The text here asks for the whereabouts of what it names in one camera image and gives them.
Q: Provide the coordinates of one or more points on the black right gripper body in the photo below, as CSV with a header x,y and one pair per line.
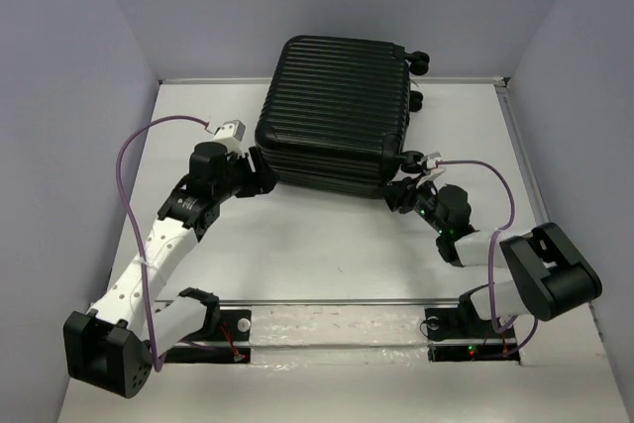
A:
x,y
420,199

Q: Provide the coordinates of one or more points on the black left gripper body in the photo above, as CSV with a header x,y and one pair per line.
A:
x,y
242,181

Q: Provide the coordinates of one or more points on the black hard-shell suitcase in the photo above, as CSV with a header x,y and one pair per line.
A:
x,y
336,114

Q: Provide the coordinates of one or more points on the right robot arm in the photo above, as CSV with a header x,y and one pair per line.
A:
x,y
540,273

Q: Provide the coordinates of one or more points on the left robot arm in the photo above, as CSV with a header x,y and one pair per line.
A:
x,y
120,339

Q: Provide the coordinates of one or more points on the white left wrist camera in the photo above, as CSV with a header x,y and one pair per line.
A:
x,y
230,135

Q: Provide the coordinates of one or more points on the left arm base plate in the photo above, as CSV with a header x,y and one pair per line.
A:
x,y
228,344

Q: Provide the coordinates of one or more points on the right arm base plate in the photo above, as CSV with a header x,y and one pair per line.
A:
x,y
452,337

